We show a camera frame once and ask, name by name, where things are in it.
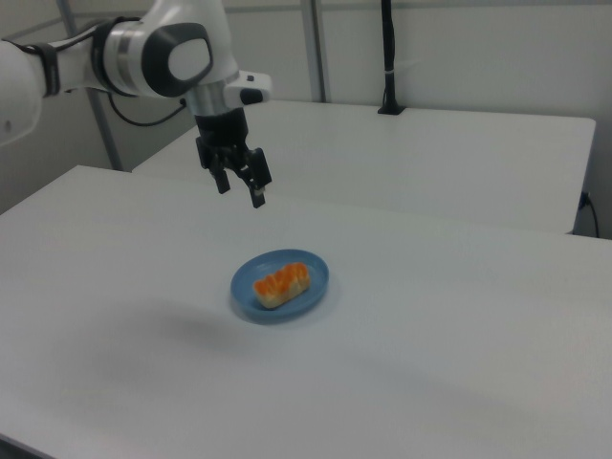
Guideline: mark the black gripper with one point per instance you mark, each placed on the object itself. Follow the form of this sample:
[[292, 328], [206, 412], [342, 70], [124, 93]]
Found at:
[[224, 131]]

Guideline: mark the orange glazed bread loaf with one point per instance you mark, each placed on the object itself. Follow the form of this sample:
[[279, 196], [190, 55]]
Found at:
[[281, 285]]

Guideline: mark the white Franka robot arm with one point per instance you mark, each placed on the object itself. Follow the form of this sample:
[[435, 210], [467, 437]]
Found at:
[[143, 52]]

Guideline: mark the blue oval plate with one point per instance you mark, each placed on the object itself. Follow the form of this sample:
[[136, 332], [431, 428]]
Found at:
[[248, 291]]

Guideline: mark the white table behind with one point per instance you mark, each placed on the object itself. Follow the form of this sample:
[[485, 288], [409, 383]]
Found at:
[[406, 158]]

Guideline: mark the grey metal frame post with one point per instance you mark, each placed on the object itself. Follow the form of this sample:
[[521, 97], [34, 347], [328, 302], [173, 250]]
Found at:
[[109, 138]]

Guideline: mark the black camera pole with base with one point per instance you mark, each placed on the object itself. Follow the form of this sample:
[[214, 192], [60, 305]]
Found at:
[[389, 57]]

